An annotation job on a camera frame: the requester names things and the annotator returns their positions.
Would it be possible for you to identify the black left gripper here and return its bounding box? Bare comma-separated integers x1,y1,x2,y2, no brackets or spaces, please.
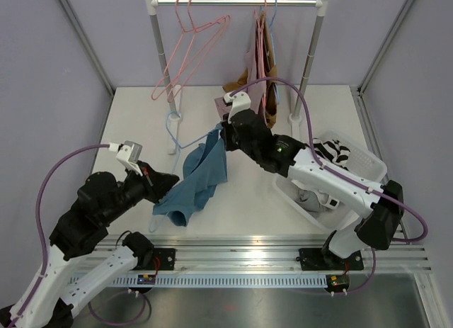
102,159,180,225

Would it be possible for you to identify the light blue hanger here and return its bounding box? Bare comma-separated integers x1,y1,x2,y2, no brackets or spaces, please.
149,111,221,233

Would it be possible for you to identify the blue tank top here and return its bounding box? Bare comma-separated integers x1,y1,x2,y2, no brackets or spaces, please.
152,125,228,227

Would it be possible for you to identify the black white striped tank top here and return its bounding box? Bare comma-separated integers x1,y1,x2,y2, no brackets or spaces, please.
314,138,350,171

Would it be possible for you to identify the grey tank top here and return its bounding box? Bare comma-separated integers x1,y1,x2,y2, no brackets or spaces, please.
296,188,339,213

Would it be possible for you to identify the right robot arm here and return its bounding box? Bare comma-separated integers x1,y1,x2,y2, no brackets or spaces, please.
222,109,403,271

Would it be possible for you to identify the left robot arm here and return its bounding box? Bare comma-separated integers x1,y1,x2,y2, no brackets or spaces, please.
1,162,179,327

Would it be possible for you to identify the brown tank top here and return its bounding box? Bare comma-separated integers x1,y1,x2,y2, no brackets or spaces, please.
222,21,277,128

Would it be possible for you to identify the pink tank top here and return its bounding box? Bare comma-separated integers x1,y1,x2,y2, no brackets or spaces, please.
214,9,268,122

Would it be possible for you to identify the white clothes rack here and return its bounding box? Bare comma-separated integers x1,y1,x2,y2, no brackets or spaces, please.
145,0,330,154

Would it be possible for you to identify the white plastic laundry basket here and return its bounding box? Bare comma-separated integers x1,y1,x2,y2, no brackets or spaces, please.
273,129,387,233

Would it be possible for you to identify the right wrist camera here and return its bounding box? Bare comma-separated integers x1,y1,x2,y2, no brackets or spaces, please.
222,91,251,123

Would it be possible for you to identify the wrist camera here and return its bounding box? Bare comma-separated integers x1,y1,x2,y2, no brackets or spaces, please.
108,140,142,176
222,91,251,123

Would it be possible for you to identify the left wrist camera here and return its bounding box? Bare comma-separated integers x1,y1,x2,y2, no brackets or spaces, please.
108,140,142,176

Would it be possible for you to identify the white cable duct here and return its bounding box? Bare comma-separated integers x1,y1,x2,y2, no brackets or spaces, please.
108,273,327,288

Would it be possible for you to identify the aluminium rail base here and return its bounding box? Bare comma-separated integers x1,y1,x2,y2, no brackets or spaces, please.
49,234,432,276

